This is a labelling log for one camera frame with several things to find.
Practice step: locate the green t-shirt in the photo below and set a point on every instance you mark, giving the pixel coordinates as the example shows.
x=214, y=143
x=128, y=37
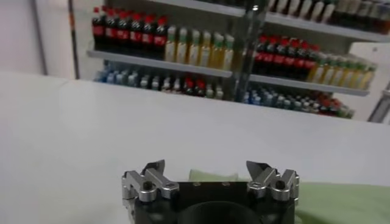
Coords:
x=344, y=204

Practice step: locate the glass cabinet door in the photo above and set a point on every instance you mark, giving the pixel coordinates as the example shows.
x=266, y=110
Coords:
x=74, y=39

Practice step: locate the yellow juice bottle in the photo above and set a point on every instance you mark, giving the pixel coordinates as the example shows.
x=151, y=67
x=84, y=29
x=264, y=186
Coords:
x=318, y=73
x=349, y=76
x=171, y=47
x=359, y=78
x=205, y=52
x=194, y=50
x=369, y=79
x=217, y=54
x=228, y=55
x=328, y=74
x=339, y=75
x=182, y=48

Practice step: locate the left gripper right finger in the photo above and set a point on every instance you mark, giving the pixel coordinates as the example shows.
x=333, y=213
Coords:
x=277, y=187

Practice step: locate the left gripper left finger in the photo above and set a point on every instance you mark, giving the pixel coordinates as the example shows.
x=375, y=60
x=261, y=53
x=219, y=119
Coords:
x=146, y=185

